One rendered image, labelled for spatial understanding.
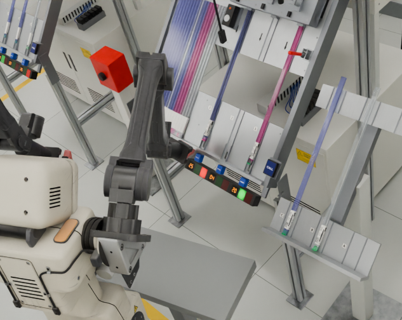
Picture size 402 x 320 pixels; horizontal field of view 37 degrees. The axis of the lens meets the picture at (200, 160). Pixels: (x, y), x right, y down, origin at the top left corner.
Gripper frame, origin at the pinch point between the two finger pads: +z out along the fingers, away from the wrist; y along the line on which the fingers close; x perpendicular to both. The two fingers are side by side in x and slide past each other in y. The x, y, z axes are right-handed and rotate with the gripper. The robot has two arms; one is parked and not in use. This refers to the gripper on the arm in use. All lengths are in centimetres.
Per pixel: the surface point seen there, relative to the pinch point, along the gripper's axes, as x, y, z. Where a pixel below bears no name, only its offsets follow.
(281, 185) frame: -4.6, -37.9, 1.5
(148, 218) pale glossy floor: 56, 49, 49
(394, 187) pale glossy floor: -2, -38, 106
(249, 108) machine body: -17.6, 6.4, 34.3
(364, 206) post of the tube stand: -10, -64, 9
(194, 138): -3.9, 3.7, 3.2
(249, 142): -12.2, -19.9, 2.7
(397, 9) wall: -87, 34, 189
